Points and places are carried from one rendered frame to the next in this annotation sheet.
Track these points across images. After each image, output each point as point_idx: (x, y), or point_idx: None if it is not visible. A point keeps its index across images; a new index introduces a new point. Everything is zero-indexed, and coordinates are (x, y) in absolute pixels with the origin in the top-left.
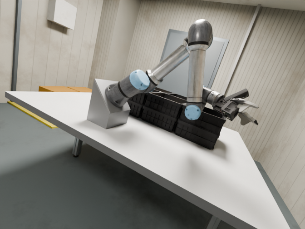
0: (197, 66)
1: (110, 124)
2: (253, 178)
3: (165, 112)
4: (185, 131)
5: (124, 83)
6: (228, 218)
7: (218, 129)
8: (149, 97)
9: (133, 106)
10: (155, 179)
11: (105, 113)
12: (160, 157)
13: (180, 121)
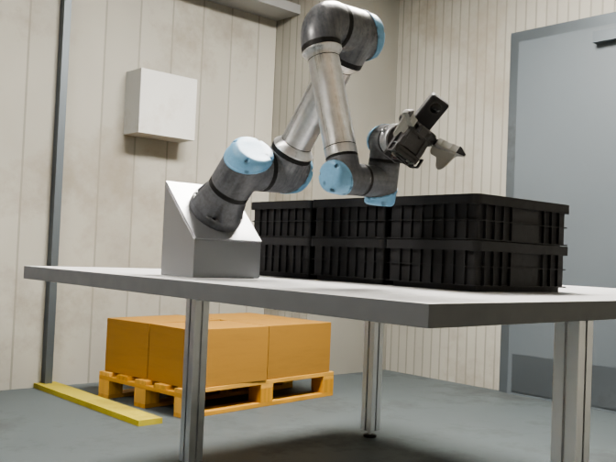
0: (320, 84)
1: (202, 267)
2: (523, 299)
3: (359, 234)
4: (407, 263)
5: (216, 171)
6: (337, 306)
7: (474, 225)
8: (320, 212)
9: (292, 251)
10: (241, 298)
11: (189, 242)
12: (280, 285)
13: (390, 242)
